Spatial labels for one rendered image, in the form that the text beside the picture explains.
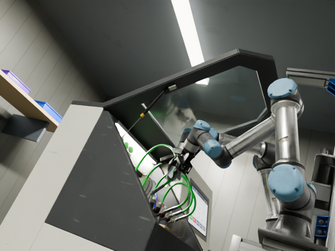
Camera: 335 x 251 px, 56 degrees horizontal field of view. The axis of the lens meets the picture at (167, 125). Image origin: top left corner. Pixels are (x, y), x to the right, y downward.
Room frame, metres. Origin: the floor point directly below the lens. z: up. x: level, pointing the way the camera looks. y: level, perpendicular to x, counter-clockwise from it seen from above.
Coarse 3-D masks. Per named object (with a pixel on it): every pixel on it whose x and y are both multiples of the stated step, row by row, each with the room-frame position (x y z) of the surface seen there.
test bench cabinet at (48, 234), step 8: (48, 224) 1.64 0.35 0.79; (40, 232) 1.65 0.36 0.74; (48, 232) 1.62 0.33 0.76; (56, 232) 1.60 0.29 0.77; (64, 232) 1.57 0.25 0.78; (40, 240) 1.63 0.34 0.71; (48, 240) 1.61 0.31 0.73; (56, 240) 1.58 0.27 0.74; (64, 240) 1.56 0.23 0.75; (72, 240) 1.53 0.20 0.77; (80, 240) 1.51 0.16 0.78; (32, 248) 1.65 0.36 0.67; (40, 248) 1.62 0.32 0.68; (48, 248) 1.60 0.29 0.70; (56, 248) 1.57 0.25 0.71; (64, 248) 1.55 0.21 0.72; (72, 248) 1.52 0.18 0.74; (80, 248) 1.50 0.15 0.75; (88, 248) 1.48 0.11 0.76; (96, 248) 1.45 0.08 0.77; (104, 248) 1.43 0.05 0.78
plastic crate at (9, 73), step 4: (4, 72) 2.42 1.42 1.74; (8, 72) 2.40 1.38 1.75; (8, 76) 2.42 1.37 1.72; (12, 76) 2.45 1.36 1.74; (12, 80) 2.47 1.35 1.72; (16, 80) 2.49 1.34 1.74; (16, 84) 2.51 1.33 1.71; (20, 84) 2.54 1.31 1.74; (24, 88) 2.59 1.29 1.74; (28, 88) 2.61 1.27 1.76; (28, 92) 2.64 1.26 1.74
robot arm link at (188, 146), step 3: (186, 138) 1.40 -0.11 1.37; (186, 141) 1.39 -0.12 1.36; (183, 144) 1.42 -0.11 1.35; (186, 144) 1.39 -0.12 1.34; (189, 144) 1.38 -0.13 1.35; (192, 144) 1.37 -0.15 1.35; (186, 147) 1.40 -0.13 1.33; (189, 147) 1.39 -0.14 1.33; (192, 147) 1.38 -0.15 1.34; (195, 147) 1.38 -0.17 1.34; (198, 147) 1.40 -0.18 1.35; (189, 150) 1.40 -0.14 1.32; (192, 150) 1.40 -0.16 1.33; (195, 150) 1.40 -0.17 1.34
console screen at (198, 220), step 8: (192, 184) 2.24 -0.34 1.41; (200, 192) 2.40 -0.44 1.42; (200, 200) 2.40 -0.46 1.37; (208, 200) 2.57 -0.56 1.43; (192, 208) 2.26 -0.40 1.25; (200, 208) 2.41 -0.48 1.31; (208, 208) 2.58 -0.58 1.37; (192, 216) 2.26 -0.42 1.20; (200, 216) 2.41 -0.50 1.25; (192, 224) 2.27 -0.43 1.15; (200, 224) 2.41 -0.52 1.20; (200, 232) 2.42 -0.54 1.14
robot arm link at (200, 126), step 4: (200, 120) 1.33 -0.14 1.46; (196, 124) 1.32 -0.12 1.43; (200, 124) 1.31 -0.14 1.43; (204, 124) 1.31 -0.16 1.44; (208, 124) 1.33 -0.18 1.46; (192, 128) 1.35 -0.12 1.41; (196, 128) 1.32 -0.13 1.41; (200, 128) 1.31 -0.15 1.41; (204, 128) 1.31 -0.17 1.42; (208, 128) 1.31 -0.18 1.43; (192, 132) 1.35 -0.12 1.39; (196, 132) 1.33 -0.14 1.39; (200, 132) 1.31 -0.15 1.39; (188, 136) 1.38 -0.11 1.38; (192, 136) 1.35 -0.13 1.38; (196, 136) 1.33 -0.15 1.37; (188, 140) 1.38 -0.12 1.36; (192, 140) 1.36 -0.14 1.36; (196, 144) 1.37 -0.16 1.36
